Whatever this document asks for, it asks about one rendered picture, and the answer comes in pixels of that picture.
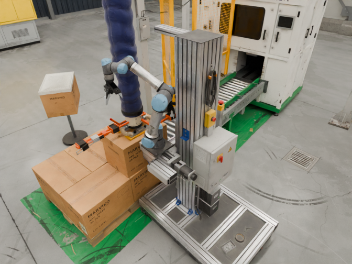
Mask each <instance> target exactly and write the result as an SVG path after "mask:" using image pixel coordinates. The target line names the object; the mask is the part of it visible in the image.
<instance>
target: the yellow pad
mask: <svg viewBox="0 0 352 264"><path fill-rule="evenodd" d="M148 126H149V125H147V124H145V125H143V127H144V129H143V130H141V131H137V130H134V131H132V133H133V135H132V136H125V137H126V138H127V139H129V140H130V141H131V140H133V139H135V138H137V137H138V136H140V135H142V134H144V133H145V131H146V129H148Z"/></svg>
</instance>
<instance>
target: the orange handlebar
mask: <svg viewBox="0 0 352 264"><path fill-rule="evenodd" d="M145 114H146V112H143V113H142V115H141V116H144V115H145ZM167 119H169V117H168V116H167V117H166V118H164V119H162V120H161V122H160V123H162V122H164V121H165V120H167ZM125 121H126V120H124V121H122V122H120V124H122V123H124V122H125ZM141 121H142V122H144V123H146V124H147V125H149V122H147V121H146V120H144V119H141ZM127 124H129V122H125V123H124V124H122V125H120V126H119V127H120V128H121V127H123V126H125V125H127ZM111 132H112V131H111V130H109V129H107V130H103V131H101V132H100V133H99V134H97V135H98V136H101V135H104V137H105V136H107V135H108V134H109V133H111ZM85 141H87V143H89V142H90V141H92V140H91V138H89V139H87V140H85Z"/></svg>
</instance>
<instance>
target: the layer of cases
mask: <svg viewBox="0 0 352 264"><path fill-rule="evenodd" d="M75 146H76V145H75V144H73V145H72V146H70V147H68V148H67V149H65V150H63V151H61V152H59V153H57V154H56V155H54V156H52V157H50V158H48V159H47V160H45V161H43V162H41V163H39V164H37V165H36V166H34V167H32V170H33V172H34V174H35V176H36V178H37V180H38V182H39V185H40V187H41V189H42V191H43V192H44V193H45V194H46V195H47V196H48V197H49V198H50V199H51V200H52V201H53V202H54V203H55V204H56V205H57V206H58V207H59V208H60V209H61V210H62V211H63V212H64V213H65V214H66V215H67V216H68V217H69V218H70V219H71V220H72V221H73V222H74V223H75V224H76V225H77V227H78V228H79V229H80V230H81V231H82V232H83V233H85V234H86V236H87V237H88V238H89V239H92V238H93V237H95V236H96V235H97V234H98V233H99V232H100V231H102V230H103V229H104V228H105V227H106V226H107V225H109V224H110V223H111V222H112V221H113V220H114V219H116V218H117V217H118V216H119V215H120V214H121V213H123V212H124V211H125V210H126V209H128V208H129V207H130V206H131V205H132V204H134V202H136V201H137V200H138V199H139V198H141V197H142V196H143V195H144V194H145V193H146V192H148V191H149V190H150V189H151V188H152V187H153V186H155V185H156V184H157V183H158V182H159V181H160V180H159V179H158V178H157V177H156V176H154V175H153V174H152V173H150V172H149V171H148V168H147V166H146V167H144V168H143V169H141V170H140V171H138V172H137V173H135V174H134V175H132V176H131V177H130V178H127V177H126V176H125V175H123V174H122V173H121V172H120V171H118V170H117V169H116V168H115V167H114V166H112V165H111V164H110V163H109V162H108V161H107V159H106V155H105V150H104V146H103V142H102V139H101V140H99V141H97V142H96V143H94V144H92V145H90V146H89V148H88V149H87V150H86V151H83V152H81V153H80V154H78V155H77V154H76V151H78V150H79V149H77V148H76V147H75Z"/></svg>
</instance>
